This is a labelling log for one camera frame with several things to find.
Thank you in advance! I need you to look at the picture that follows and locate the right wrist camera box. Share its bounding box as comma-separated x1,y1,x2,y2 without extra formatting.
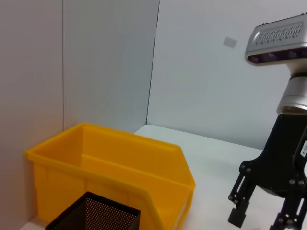
244,14,307,79

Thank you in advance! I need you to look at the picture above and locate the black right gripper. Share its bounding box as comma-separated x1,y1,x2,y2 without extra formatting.
227,114,307,230

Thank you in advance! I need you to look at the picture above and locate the yellow plastic bin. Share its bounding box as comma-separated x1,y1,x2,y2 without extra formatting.
24,122,196,230

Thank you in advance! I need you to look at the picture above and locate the black mesh pen holder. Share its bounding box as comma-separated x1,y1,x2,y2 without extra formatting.
45,191,142,230

